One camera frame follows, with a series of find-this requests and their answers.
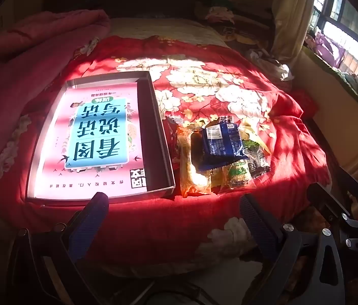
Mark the white plastic bag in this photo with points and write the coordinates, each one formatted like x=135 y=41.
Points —
x=280 y=70

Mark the black and green snack packet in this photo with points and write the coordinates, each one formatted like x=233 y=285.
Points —
x=256 y=160

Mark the red panda snack packet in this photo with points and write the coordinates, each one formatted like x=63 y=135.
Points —
x=174 y=118

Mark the blue snack packet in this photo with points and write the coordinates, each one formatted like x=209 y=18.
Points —
x=221 y=146

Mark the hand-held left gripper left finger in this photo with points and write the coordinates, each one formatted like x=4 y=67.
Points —
x=90 y=225

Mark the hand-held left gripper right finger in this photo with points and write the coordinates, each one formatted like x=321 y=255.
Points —
x=255 y=225

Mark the beige curtain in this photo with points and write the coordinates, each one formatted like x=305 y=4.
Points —
x=293 y=12

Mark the pink blanket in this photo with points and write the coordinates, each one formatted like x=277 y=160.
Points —
x=23 y=70

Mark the beige bedsheet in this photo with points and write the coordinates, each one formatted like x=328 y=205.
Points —
x=166 y=28

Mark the purple cloth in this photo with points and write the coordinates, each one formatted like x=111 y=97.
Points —
x=328 y=47

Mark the orange clear snack packet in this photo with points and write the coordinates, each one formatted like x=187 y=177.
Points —
x=186 y=165

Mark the pink book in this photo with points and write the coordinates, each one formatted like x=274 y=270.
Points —
x=71 y=108

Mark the black bar wrapper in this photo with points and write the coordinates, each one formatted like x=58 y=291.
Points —
x=221 y=120

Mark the yellow clear snack packet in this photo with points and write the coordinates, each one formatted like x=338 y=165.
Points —
x=255 y=133

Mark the red cloth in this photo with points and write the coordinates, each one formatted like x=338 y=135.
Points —
x=306 y=101

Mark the red floral blanket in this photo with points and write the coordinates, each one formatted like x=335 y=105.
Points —
x=198 y=222

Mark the window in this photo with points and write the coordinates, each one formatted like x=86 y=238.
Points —
x=350 y=16

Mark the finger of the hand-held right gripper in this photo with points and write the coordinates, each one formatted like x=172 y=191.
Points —
x=323 y=197
x=353 y=182

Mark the pile of clothes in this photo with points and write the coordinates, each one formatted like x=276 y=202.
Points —
x=223 y=16

